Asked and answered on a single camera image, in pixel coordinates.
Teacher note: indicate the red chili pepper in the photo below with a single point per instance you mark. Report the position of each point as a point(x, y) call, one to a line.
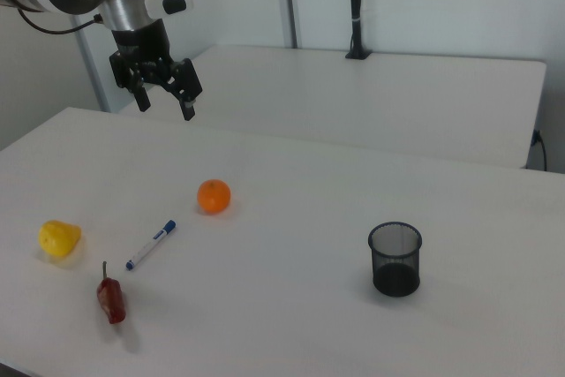
point(112, 299)

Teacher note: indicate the yellow pear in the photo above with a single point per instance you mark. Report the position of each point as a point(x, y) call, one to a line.
point(59, 239)

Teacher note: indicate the black mesh pen cup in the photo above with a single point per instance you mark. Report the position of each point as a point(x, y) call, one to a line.
point(395, 273)

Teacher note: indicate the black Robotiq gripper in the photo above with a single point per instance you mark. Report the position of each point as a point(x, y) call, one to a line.
point(143, 43)

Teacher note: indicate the orange mandarin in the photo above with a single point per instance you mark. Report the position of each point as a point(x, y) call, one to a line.
point(214, 197)

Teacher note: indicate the black camera stand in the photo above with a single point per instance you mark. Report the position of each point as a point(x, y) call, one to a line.
point(356, 6)

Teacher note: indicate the white side table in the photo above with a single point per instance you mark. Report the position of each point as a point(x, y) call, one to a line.
point(353, 99)

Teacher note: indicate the white marker with blue cap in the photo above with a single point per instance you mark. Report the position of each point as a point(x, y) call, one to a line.
point(151, 244)

